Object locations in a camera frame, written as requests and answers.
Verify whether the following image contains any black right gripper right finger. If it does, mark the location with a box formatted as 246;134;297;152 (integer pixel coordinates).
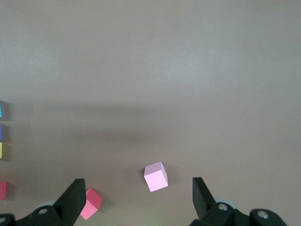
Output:
190;177;290;226

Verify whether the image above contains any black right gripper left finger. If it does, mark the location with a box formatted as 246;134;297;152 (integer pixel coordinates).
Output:
0;178;87;226

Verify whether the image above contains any red foam block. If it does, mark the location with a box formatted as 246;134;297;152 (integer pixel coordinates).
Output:
79;187;103;221
0;180;8;201

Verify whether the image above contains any pink foam block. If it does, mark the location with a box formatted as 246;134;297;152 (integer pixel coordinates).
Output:
143;161;169;193

